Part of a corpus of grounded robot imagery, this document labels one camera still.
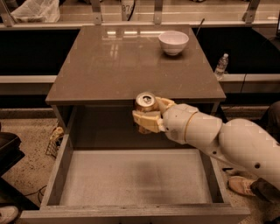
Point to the orange soda can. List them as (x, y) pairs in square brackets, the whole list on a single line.
[(146, 102)]

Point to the clear plastic water bottle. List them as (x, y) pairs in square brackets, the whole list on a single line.
[(221, 66)]

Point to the tan shoe right side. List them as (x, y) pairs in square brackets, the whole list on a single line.
[(241, 185)]

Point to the white ceramic bowl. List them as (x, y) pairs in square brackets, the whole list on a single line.
[(173, 42)]

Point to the open grey top drawer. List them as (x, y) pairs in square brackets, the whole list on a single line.
[(108, 173)]

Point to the small wire basket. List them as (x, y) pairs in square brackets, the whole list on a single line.
[(55, 141)]

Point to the grey cabinet with glossy top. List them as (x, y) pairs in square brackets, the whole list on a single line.
[(109, 65)]

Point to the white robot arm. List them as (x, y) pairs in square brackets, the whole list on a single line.
[(239, 143)]

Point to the white shoe bottom left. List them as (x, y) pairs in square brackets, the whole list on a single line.
[(8, 214)]

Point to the black furniture at left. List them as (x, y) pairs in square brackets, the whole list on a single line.
[(10, 154)]

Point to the white plastic bag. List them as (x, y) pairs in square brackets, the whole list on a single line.
[(33, 11)]

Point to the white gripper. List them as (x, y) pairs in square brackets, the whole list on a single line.
[(176, 122)]

